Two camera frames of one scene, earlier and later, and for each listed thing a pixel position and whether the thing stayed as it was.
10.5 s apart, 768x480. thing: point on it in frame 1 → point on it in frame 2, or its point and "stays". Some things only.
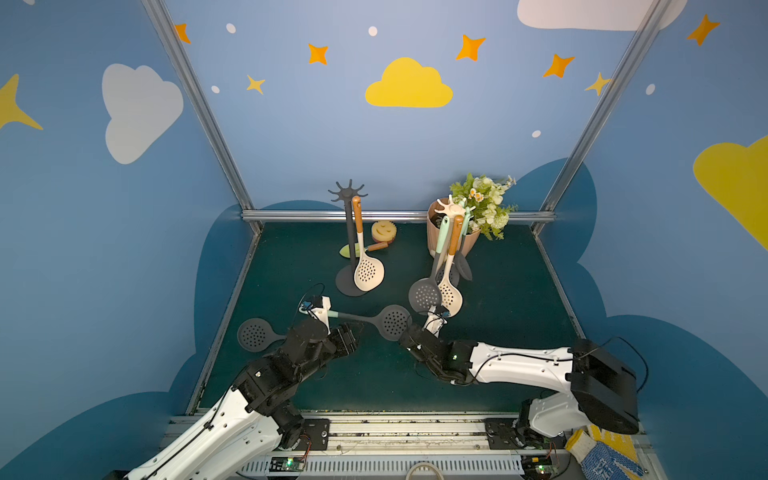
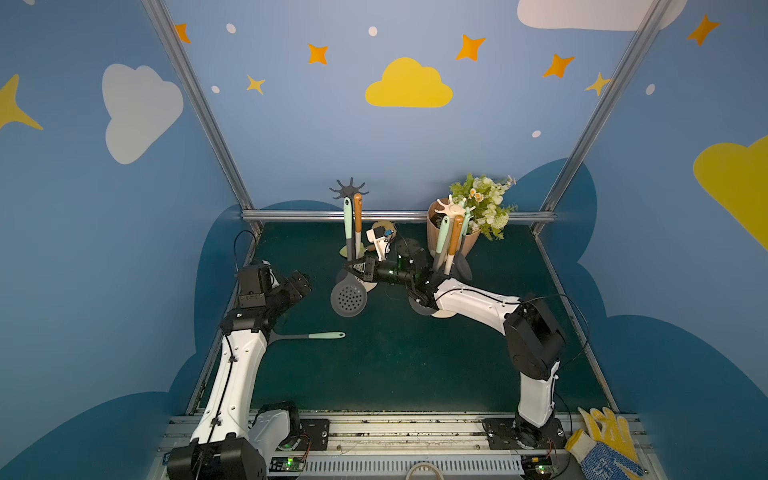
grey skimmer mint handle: (462, 258) stays
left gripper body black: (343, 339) → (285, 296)
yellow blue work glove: (603, 454) stays
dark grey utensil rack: (346, 280) stays
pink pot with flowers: (479, 194) stays
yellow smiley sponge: (384, 231) stays
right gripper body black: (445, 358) → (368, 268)
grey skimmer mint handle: (394, 322) → (349, 297)
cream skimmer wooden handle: (369, 273) stays
